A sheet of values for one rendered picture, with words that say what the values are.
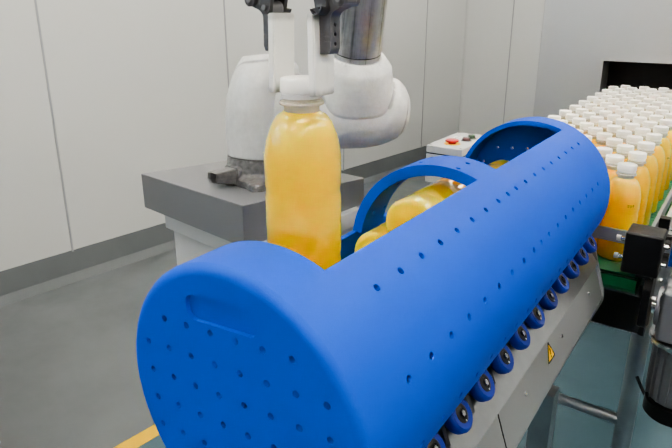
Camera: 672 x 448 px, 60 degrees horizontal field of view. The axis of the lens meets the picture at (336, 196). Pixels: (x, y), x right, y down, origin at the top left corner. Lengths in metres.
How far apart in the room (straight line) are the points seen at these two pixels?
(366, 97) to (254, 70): 0.24
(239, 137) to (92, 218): 2.42
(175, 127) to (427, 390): 3.32
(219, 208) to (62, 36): 2.34
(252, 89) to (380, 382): 0.84
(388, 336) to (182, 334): 0.19
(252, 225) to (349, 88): 0.34
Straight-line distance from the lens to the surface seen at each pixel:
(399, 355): 0.51
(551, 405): 1.44
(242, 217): 1.12
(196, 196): 1.22
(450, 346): 0.58
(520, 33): 5.96
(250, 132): 1.23
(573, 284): 1.23
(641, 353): 1.84
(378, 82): 1.21
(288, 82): 0.52
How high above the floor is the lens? 1.44
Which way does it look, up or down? 18 degrees down
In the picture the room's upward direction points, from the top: straight up
